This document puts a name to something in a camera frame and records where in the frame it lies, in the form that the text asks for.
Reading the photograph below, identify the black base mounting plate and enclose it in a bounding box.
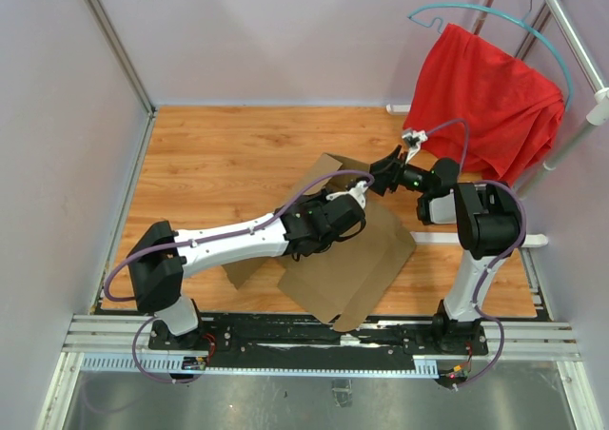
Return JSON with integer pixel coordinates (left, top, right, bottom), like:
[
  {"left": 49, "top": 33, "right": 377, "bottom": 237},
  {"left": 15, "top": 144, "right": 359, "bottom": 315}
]
[{"left": 92, "top": 301, "right": 553, "bottom": 369}]

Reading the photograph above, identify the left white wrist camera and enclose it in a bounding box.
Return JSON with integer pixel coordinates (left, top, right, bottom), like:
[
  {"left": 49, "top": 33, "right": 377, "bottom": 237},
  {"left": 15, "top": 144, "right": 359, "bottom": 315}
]
[{"left": 325, "top": 181, "right": 368, "bottom": 208}]

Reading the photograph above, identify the white metal clothes rack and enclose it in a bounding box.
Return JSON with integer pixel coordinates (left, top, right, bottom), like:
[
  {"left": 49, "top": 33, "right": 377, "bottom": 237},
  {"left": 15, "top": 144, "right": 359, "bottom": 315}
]
[{"left": 385, "top": 0, "right": 609, "bottom": 251}]

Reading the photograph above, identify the aluminium frame rail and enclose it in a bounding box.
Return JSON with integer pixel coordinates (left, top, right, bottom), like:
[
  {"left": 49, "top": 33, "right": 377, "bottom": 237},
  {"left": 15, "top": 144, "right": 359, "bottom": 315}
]
[{"left": 62, "top": 315, "right": 581, "bottom": 362}]

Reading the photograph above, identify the grey slotted cable duct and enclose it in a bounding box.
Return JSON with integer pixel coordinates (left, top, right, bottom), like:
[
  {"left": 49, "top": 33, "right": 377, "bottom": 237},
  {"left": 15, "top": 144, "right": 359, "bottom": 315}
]
[{"left": 80, "top": 353, "right": 440, "bottom": 381}]

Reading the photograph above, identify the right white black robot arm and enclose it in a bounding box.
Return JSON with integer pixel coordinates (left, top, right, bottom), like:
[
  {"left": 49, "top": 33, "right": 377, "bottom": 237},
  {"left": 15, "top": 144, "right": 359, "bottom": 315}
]
[{"left": 370, "top": 147, "right": 525, "bottom": 355}]

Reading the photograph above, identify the red cloth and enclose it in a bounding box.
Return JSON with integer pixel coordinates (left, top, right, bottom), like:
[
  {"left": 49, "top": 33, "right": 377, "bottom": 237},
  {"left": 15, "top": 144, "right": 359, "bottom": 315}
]
[{"left": 403, "top": 22, "right": 567, "bottom": 192}]

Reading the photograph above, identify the brown cardboard box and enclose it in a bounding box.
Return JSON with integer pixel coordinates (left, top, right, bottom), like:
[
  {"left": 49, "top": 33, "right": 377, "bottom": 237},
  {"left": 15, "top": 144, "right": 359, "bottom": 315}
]
[{"left": 221, "top": 152, "right": 418, "bottom": 334}]

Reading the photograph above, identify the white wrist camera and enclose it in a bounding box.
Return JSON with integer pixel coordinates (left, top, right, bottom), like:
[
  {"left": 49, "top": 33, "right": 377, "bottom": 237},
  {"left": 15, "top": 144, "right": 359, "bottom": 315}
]
[
  {"left": 402, "top": 128, "right": 428, "bottom": 164},
  {"left": 325, "top": 181, "right": 368, "bottom": 208}
]

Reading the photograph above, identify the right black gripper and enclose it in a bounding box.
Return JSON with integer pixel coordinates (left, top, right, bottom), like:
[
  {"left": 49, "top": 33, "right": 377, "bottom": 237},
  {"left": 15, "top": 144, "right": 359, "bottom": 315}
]
[{"left": 356, "top": 146, "right": 433, "bottom": 196}]

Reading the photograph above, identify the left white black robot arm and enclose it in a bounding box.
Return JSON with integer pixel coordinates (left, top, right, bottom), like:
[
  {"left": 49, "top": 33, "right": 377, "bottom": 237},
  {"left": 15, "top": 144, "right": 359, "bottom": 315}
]
[{"left": 128, "top": 190, "right": 366, "bottom": 350}]

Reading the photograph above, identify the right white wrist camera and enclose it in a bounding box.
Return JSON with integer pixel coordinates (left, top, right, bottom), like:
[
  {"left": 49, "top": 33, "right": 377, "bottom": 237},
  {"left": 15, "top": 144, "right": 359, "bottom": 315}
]
[{"left": 402, "top": 128, "right": 428, "bottom": 164}]

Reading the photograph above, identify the aluminium corner post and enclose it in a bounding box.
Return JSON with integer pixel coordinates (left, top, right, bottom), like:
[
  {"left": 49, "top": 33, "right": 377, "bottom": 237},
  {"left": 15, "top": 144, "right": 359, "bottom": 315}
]
[{"left": 70, "top": 0, "right": 158, "bottom": 117}]

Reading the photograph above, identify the teal clothes hanger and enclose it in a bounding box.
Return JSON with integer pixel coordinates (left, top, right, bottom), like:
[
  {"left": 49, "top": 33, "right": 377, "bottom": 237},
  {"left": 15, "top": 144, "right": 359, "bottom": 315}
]
[{"left": 406, "top": 0, "right": 574, "bottom": 114}]

